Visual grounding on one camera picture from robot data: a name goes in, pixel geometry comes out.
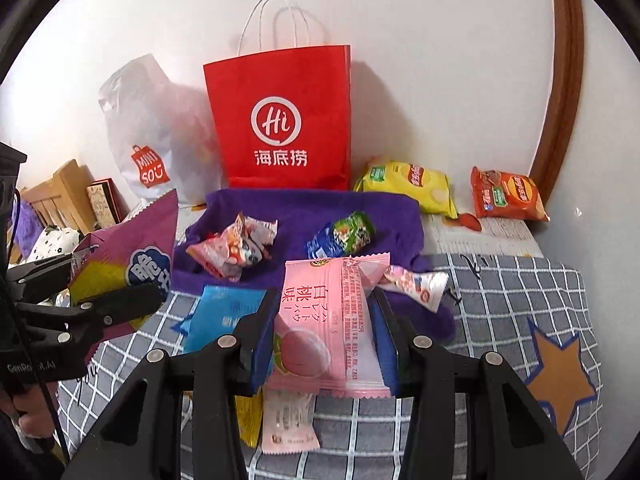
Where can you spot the pink peach snack packet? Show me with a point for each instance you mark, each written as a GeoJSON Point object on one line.
{"type": "Point", "coordinates": [325, 325]}

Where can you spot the orange chips bag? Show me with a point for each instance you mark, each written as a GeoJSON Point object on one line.
{"type": "Point", "coordinates": [510, 195]}

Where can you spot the white polka dot pillow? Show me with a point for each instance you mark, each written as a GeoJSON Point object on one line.
{"type": "Point", "coordinates": [52, 242]}

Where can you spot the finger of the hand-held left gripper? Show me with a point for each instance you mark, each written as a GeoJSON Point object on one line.
{"type": "Point", "coordinates": [40, 270]}
{"type": "Point", "coordinates": [125, 302]}

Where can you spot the pale pink snack packet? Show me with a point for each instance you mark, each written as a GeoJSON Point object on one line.
{"type": "Point", "coordinates": [262, 232]}

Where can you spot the person's left hand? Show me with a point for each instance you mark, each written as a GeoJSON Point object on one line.
{"type": "Point", "coordinates": [30, 417]}

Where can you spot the wooden door frame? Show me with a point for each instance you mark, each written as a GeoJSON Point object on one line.
{"type": "Point", "coordinates": [562, 85]}

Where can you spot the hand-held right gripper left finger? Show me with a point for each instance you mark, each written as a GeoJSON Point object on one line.
{"type": "Point", "coordinates": [262, 347]}

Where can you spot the white plastic bag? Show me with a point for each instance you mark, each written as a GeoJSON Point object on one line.
{"type": "Point", "coordinates": [140, 130]}

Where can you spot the grey checked bed sheet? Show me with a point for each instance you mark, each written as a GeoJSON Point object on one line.
{"type": "Point", "coordinates": [500, 320]}

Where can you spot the purple towel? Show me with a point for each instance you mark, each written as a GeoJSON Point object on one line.
{"type": "Point", "coordinates": [310, 205]}

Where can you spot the wooden headboard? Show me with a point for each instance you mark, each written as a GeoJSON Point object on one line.
{"type": "Point", "coordinates": [55, 195]}

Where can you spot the purple snack packet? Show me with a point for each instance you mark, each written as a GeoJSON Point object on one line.
{"type": "Point", "coordinates": [115, 250]}

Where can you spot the yellow chips bag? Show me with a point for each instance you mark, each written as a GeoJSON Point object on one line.
{"type": "Point", "coordinates": [405, 180]}

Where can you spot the pink cartoon snack packet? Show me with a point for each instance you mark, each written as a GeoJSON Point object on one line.
{"type": "Point", "coordinates": [220, 255]}

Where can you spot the dark red box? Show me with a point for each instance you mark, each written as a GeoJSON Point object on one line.
{"type": "Point", "coordinates": [105, 205]}

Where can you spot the green snack packet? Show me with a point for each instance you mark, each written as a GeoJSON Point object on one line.
{"type": "Point", "coordinates": [352, 227]}

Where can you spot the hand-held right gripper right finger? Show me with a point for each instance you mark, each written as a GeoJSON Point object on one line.
{"type": "Point", "coordinates": [386, 340]}

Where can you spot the yellow snack packet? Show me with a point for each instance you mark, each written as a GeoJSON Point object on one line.
{"type": "Point", "coordinates": [250, 417]}

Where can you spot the pink white snack packet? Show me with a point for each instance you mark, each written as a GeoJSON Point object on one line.
{"type": "Point", "coordinates": [420, 285]}

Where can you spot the white newsprint cloth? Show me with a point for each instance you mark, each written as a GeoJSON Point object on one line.
{"type": "Point", "coordinates": [490, 235]}

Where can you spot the dark blue snack packet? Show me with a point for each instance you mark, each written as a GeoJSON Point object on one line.
{"type": "Point", "coordinates": [322, 245]}

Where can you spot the red paper bag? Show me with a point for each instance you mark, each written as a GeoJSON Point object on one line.
{"type": "Point", "coordinates": [280, 110]}

